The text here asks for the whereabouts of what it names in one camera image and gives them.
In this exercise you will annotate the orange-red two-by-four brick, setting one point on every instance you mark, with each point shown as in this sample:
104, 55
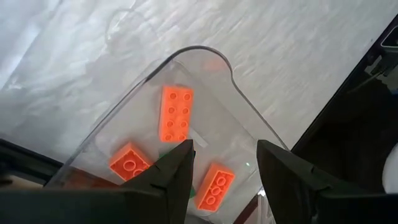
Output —
175, 113
129, 161

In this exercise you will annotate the clear plastic bin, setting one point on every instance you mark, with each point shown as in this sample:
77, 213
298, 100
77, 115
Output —
217, 102

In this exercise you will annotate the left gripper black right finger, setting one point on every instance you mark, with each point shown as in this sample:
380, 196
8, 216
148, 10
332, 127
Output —
295, 196

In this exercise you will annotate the orange two-by-four brick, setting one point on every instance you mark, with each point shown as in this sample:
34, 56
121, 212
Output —
214, 186

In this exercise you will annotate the green two-by-four brick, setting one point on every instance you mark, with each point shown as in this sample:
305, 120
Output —
192, 192

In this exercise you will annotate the white glossy table sheet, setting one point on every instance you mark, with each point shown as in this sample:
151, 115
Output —
62, 62

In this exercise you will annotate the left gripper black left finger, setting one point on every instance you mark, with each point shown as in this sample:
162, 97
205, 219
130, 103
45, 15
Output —
140, 202

